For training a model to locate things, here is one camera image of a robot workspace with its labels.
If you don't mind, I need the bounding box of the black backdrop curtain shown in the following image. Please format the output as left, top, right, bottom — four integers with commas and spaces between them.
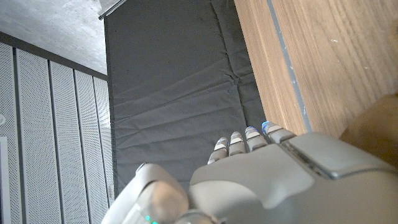
103, 0, 267, 198

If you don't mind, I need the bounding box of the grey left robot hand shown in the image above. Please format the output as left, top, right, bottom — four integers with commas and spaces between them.
101, 121, 398, 224

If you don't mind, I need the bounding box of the brown jacket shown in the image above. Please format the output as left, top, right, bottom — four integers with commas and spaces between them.
339, 93, 398, 169

